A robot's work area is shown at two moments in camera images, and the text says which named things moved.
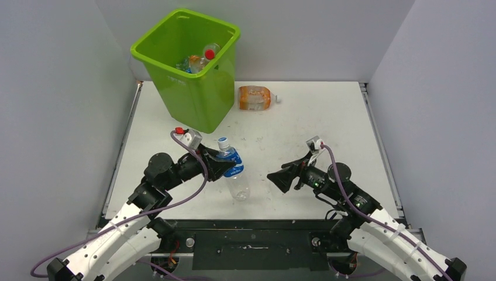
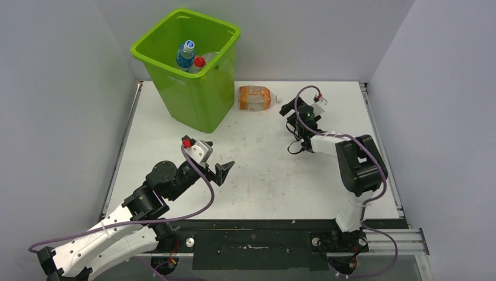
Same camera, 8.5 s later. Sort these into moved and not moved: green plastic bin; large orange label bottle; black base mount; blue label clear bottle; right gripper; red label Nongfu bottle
Moved: blue label clear bottle; right gripper; red label Nongfu bottle
Not moved: black base mount; large orange label bottle; green plastic bin
